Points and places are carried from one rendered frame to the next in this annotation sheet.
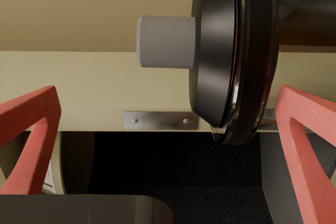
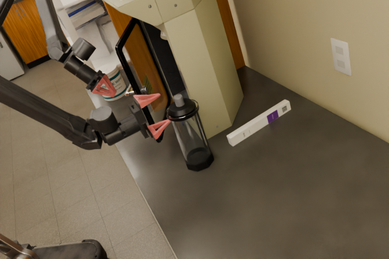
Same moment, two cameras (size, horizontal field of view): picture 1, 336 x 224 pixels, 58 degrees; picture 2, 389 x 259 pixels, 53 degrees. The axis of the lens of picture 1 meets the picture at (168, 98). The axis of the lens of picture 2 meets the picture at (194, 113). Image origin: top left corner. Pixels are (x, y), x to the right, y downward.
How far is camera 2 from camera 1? 1.15 m
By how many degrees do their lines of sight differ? 48
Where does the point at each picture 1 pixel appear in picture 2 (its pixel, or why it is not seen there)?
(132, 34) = (265, 4)
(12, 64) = (190, 25)
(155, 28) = (177, 101)
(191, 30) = (179, 106)
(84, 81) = (189, 54)
